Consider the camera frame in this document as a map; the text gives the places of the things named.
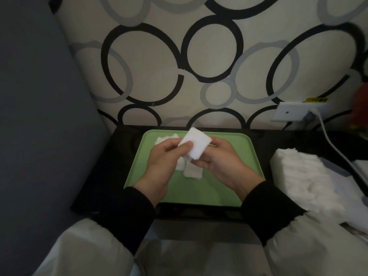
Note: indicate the person's left forearm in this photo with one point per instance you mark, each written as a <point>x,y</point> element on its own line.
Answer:
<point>106,235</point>

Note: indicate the yellow warning sticker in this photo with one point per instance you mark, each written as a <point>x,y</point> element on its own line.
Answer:
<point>316,100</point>

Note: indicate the grey upholstered sofa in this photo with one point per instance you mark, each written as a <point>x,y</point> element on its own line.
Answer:
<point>43,140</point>

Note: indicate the person's right forearm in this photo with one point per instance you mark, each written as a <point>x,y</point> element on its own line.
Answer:
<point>293,235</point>

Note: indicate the white cotton pad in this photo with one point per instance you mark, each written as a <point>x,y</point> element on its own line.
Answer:
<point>197,143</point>

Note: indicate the person's left hand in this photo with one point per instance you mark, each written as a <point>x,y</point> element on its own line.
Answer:
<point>161,169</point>

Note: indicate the white wall socket plate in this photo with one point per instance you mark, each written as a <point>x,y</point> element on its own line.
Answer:
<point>287,112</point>

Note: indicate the person's right hand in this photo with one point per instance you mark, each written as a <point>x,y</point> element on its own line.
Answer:
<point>230,166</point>

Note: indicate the pile of white cotton pads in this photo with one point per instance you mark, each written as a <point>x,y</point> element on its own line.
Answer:
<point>192,171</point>

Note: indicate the red decoration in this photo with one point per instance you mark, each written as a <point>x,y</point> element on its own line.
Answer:
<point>360,106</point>

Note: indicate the green plastic tray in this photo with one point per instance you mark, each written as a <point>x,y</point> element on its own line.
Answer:
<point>218,192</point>

